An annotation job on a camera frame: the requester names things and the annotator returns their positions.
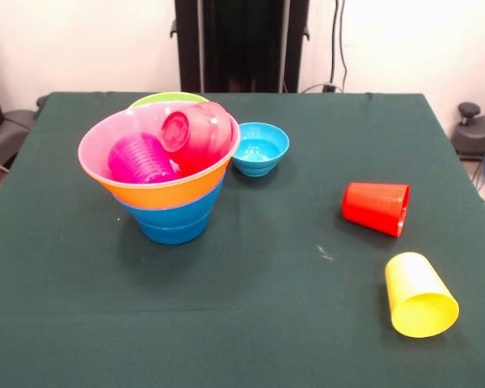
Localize small crimson bowl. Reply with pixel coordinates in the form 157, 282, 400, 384
160, 100, 234, 178

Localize large blue bowl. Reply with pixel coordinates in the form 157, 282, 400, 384
112, 173, 226, 232

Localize large orange bowl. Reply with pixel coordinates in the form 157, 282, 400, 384
80, 155, 232, 210

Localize purple cup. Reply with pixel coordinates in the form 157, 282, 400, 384
107, 132, 179, 184

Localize red cup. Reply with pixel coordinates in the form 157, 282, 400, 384
341, 181, 411, 238

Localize large pink bowl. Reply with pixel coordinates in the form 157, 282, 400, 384
77, 100, 241, 187

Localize small light blue bowl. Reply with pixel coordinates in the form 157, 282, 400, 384
230, 122, 290, 178

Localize dark green tablecloth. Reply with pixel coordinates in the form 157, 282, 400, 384
0, 91, 485, 388

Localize ribbed blue bowl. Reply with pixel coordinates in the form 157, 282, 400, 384
138, 216, 213, 246

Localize green bowl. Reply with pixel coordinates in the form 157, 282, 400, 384
128, 91, 211, 110

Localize yellow cup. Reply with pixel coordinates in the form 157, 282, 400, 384
384, 251, 460, 339

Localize black wall cables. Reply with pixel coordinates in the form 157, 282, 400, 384
302, 0, 348, 94

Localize black pedestal leg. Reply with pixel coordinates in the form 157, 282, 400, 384
451, 102, 485, 162
0, 108, 36, 167

